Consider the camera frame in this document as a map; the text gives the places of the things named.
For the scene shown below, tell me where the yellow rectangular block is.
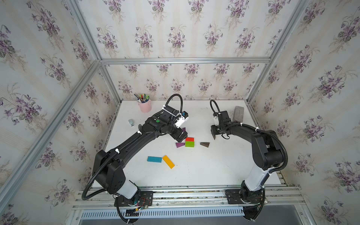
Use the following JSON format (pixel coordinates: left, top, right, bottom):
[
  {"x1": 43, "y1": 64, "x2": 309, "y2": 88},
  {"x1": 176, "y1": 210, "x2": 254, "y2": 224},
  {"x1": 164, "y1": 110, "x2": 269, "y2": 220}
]
[{"x1": 162, "y1": 155, "x2": 175, "y2": 169}]

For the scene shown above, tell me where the colourful pens bundle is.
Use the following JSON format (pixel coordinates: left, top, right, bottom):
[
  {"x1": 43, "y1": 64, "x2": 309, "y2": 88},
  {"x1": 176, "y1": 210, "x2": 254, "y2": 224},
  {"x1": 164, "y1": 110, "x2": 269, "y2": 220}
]
[{"x1": 134, "y1": 93, "x2": 150, "y2": 103}]

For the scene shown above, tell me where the white slotted cable duct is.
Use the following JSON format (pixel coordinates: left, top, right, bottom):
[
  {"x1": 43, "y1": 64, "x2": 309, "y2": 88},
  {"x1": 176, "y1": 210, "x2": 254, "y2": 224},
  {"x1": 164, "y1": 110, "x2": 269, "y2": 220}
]
[{"x1": 81, "y1": 206, "x2": 245, "y2": 220}]

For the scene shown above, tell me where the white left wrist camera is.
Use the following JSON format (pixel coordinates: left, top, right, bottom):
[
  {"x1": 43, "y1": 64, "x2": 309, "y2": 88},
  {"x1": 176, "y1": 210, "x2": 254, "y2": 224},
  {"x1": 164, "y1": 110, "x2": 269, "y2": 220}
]
[{"x1": 174, "y1": 111, "x2": 188, "y2": 128}]

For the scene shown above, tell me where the grey rectangular stone block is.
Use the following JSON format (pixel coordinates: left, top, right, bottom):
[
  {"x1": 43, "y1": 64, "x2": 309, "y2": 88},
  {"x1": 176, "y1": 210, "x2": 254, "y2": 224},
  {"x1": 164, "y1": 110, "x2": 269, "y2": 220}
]
[{"x1": 233, "y1": 106, "x2": 244, "y2": 122}]

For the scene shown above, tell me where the aluminium mounting rail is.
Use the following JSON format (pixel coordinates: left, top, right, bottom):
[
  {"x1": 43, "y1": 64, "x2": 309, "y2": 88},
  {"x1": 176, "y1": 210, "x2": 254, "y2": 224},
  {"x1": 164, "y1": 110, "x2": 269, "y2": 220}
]
[{"x1": 70, "y1": 184, "x2": 306, "y2": 210}]

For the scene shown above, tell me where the teal rectangular block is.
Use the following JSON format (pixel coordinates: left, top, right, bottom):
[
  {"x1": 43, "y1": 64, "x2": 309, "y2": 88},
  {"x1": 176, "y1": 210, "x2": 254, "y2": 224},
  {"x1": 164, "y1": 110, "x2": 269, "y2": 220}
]
[{"x1": 147, "y1": 156, "x2": 162, "y2": 163}]

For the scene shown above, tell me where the pink pen cup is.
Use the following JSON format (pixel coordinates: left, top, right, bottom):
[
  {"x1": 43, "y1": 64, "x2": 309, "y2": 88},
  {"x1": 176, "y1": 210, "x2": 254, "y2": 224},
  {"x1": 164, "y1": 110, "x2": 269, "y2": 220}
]
[{"x1": 138, "y1": 100, "x2": 152, "y2": 113}]

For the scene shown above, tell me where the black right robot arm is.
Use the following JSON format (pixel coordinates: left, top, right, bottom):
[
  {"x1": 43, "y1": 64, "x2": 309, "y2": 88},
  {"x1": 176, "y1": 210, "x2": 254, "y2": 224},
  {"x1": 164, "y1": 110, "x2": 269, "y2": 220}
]
[{"x1": 210, "y1": 99, "x2": 288, "y2": 204}]

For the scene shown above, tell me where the brown triangle block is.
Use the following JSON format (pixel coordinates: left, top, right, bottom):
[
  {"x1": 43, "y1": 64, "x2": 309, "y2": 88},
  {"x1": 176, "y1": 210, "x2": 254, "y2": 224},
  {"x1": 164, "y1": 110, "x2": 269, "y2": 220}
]
[{"x1": 200, "y1": 142, "x2": 210, "y2": 148}]

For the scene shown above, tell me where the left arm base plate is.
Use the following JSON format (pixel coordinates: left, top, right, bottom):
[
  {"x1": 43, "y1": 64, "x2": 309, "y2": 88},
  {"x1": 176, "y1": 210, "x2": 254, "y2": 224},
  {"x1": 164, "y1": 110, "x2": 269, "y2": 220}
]
[{"x1": 114, "y1": 191, "x2": 154, "y2": 208}]

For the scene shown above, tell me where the small grey white object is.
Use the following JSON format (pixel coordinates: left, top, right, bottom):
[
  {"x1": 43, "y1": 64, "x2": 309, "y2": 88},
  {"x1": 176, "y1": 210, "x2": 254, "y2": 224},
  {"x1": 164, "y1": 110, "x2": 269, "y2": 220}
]
[{"x1": 128, "y1": 119, "x2": 135, "y2": 127}]

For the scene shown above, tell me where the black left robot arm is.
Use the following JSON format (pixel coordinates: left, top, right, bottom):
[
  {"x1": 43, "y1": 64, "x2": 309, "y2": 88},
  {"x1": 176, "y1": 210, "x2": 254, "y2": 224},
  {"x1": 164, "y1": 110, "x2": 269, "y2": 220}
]
[{"x1": 81, "y1": 94, "x2": 188, "y2": 205}]

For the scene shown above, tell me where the green rectangular block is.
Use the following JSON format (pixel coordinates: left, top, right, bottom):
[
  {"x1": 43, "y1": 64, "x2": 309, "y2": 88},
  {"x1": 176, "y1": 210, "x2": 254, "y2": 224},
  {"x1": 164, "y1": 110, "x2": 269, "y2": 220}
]
[{"x1": 185, "y1": 141, "x2": 195, "y2": 148}]

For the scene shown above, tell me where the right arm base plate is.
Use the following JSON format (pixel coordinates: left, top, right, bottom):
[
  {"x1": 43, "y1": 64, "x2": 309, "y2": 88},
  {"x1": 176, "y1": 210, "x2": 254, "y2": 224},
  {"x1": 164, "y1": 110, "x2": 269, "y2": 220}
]
[{"x1": 225, "y1": 188, "x2": 263, "y2": 204}]

